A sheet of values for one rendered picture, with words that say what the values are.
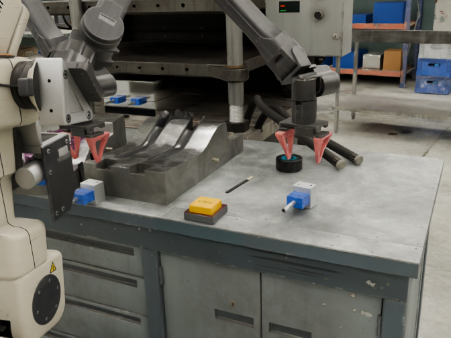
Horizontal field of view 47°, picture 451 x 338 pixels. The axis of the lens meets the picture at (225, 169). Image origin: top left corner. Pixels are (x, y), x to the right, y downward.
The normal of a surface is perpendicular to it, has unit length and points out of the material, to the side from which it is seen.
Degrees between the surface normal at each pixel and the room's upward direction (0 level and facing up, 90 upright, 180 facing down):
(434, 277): 0
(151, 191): 90
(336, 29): 90
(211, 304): 90
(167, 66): 90
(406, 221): 0
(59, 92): 82
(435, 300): 0
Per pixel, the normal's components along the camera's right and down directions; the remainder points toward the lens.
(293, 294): -0.43, 0.31
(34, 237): 0.97, 0.04
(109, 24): 0.46, -0.41
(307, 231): -0.04, -0.94
